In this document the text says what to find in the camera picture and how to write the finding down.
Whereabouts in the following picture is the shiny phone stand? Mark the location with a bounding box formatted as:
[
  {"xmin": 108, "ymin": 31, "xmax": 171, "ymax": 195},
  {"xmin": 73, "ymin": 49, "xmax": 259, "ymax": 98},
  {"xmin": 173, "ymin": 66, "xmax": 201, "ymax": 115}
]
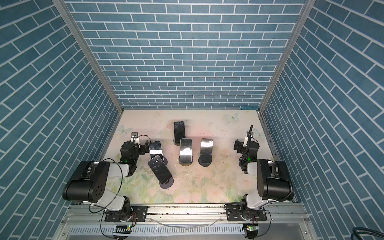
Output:
[
  {"xmin": 179, "ymin": 139, "xmax": 193, "ymax": 163},
  {"xmin": 149, "ymin": 141, "xmax": 164, "ymax": 161},
  {"xmin": 199, "ymin": 139, "xmax": 214, "ymax": 161}
]

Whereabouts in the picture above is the black phone stand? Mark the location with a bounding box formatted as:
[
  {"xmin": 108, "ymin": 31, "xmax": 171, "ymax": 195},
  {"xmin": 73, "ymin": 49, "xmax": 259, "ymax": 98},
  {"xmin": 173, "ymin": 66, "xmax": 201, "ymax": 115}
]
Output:
[
  {"xmin": 148, "ymin": 156, "xmax": 172, "ymax": 184},
  {"xmin": 174, "ymin": 121, "xmax": 186, "ymax": 139}
]

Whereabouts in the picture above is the black phone back stand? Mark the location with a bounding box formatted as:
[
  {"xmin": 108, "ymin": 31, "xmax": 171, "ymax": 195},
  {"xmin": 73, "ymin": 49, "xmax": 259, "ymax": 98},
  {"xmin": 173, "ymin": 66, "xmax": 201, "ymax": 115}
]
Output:
[{"xmin": 174, "ymin": 121, "xmax": 186, "ymax": 139}]

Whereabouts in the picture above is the grey phone stand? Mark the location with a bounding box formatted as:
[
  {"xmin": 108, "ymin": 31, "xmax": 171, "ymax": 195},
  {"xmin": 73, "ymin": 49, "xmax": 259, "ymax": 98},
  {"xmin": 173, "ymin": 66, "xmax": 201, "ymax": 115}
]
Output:
[
  {"xmin": 198, "ymin": 159, "xmax": 212, "ymax": 167},
  {"xmin": 159, "ymin": 178, "xmax": 174, "ymax": 189}
]

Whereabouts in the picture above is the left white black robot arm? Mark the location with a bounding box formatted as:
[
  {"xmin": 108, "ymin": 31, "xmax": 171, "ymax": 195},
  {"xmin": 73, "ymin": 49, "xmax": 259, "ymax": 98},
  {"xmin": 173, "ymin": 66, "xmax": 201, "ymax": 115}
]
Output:
[{"xmin": 63, "ymin": 137, "xmax": 151, "ymax": 225}]

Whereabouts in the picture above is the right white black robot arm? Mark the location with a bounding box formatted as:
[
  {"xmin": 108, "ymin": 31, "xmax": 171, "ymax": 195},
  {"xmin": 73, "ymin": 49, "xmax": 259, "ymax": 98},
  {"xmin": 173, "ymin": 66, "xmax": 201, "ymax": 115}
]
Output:
[{"xmin": 234, "ymin": 139, "xmax": 294, "ymax": 221}]

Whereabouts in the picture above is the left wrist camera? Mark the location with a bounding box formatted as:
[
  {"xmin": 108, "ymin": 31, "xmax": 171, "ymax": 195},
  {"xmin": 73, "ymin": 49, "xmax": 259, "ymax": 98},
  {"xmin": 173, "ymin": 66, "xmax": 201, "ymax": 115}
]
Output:
[{"xmin": 131, "ymin": 132, "xmax": 140, "ymax": 144}]

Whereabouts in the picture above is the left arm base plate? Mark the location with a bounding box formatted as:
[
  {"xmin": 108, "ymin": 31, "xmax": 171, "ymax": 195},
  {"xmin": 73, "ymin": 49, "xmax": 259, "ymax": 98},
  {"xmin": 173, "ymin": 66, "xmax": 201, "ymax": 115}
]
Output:
[{"xmin": 104, "ymin": 206, "xmax": 149, "ymax": 223}]

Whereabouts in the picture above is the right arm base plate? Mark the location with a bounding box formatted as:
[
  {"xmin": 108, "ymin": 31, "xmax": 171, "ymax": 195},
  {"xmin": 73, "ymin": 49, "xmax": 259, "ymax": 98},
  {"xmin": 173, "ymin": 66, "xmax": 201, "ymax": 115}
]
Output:
[{"xmin": 224, "ymin": 203, "xmax": 267, "ymax": 222}]

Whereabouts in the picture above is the white slotted cable duct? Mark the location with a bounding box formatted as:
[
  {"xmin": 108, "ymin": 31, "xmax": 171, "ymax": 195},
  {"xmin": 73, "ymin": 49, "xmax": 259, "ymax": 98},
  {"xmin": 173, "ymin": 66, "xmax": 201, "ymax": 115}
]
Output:
[{"xmin": 69, "ymin": 224, "xmax": 245, "ymax": 237}]

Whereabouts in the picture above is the aluminium mounting rail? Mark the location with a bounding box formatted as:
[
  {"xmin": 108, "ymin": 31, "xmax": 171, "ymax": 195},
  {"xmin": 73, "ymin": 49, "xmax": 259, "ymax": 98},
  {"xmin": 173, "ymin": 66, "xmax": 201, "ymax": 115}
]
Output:
[{"xmin": 63, "ymin": 202, "xmax": 310, "ymax": 225}]

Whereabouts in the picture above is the black cable bottom right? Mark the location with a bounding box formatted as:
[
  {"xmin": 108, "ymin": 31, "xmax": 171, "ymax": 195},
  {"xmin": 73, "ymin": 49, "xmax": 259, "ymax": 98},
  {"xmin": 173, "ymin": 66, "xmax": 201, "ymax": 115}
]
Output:
[{"xmin": 350, "ymin": 227, "xmax": 384, "ymax": 240}]

